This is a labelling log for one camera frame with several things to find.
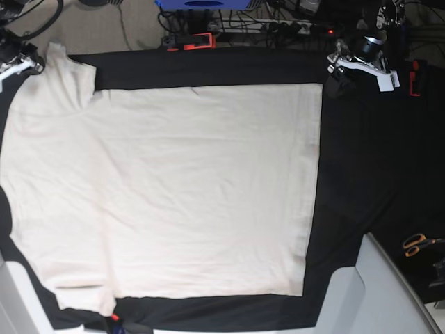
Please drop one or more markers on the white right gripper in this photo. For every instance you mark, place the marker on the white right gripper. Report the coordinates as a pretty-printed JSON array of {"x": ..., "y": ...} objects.
[{"x": 20, "y": 58}]

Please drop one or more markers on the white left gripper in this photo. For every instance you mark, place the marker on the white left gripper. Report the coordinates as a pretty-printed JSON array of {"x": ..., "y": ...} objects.
[{"x": 365, "y": 55}]

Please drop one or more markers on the white T-shirt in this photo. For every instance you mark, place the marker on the white T-shirt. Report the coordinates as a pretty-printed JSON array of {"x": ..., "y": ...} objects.
[{"x": 170, "y": 193}]

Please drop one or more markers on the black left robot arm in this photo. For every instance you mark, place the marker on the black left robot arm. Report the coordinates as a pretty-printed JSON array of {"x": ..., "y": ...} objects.
[{"x": 377, "y": 24}]

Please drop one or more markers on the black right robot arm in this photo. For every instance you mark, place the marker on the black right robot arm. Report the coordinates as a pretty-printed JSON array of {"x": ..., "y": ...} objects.
[{"x": 9, "y": 36}]

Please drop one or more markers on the orange black clamp right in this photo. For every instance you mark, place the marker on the orange black clamp right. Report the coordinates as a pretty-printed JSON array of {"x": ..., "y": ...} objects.
[{"x": 418, "y": 77}]

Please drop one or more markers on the orange black clamp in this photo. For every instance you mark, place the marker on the orange black clamp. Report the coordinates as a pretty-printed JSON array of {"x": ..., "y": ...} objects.
[
  {"x": 418, "y": 77},
  {"x": 189, "y": 42}
]

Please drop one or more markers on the black table cloth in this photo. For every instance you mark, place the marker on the black table cloth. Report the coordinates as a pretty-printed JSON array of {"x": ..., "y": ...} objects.
[{"x": 380, "y": 170}]

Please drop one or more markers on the white power strip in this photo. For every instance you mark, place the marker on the white power strip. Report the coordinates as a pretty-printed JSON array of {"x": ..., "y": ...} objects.
[{"x": 256, "y": 26}]

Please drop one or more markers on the orange black clamp top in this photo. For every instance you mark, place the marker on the orange black clamp top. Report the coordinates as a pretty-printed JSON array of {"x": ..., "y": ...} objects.
[{"x": 189, "y": 42}]

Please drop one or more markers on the blue box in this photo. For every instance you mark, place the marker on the blue box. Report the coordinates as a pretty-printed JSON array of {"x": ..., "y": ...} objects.
[{"x": 203, "y": 4}]

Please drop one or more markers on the black device at right edge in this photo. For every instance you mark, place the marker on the black device at right edge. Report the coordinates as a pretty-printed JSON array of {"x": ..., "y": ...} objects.
[{"x": 439, "y": 268}]

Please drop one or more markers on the orange handled scissors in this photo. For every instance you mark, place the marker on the orange handled scissors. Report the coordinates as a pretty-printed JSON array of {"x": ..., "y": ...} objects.
[{"x": 417, "y": 242}]

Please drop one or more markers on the white right table frame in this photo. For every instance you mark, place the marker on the white right table frame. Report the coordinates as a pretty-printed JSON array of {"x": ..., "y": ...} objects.
[{"x": 372, "y": 297}]

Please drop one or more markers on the white table frame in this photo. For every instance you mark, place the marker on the white table frame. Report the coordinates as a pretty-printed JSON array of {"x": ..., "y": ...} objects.
[
  {"x": 372, "y": 297},
  {"x": 21, "y": 310}
]

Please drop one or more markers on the white left table frame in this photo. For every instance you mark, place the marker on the white left table frame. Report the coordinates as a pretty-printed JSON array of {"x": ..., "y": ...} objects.
[{"x": 21, "y": 310}]

